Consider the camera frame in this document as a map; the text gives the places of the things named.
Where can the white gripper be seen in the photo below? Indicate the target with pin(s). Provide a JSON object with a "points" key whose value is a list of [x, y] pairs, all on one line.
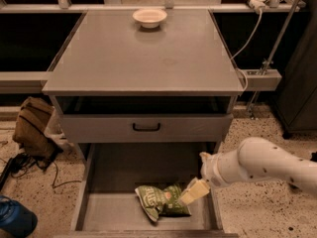
{"points": [[209, 170]]}

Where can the green jalapeno chip bag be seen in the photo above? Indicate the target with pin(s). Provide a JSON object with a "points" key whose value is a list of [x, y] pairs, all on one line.
{"points": [[158, 202]]}

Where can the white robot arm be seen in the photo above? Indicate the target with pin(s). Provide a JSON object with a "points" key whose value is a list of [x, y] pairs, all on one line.
{"points": [[254, 160]]}

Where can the closed grey top drawer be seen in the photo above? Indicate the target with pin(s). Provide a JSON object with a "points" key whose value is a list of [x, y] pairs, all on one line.
{"points": [[118, 128]]}

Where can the open grey middle drawer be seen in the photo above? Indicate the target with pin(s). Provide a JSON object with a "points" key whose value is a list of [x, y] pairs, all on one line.
{"points": [[108, 207]]}

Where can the grey drawer cabinet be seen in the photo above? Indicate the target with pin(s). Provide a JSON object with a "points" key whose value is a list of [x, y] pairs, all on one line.
{"points": [[113, 66]]}

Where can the dark grey cabinet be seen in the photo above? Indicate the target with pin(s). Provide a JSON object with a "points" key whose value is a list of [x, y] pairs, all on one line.
{"points": [[295, 104]]}

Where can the metal stand pole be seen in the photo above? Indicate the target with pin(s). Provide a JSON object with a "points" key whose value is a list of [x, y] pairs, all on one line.
{"points": [[252, 76]]}

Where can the white ceramic bowl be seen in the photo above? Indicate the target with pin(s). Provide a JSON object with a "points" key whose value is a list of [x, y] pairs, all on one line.
{"points": [[149, 18]]}

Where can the white power adapter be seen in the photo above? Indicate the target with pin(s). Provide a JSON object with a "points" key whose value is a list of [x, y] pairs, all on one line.
{"points": [[257, 0]]}

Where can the black drawer handle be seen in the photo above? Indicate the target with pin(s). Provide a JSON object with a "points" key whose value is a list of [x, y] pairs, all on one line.
{"points": [[139, 128]]}

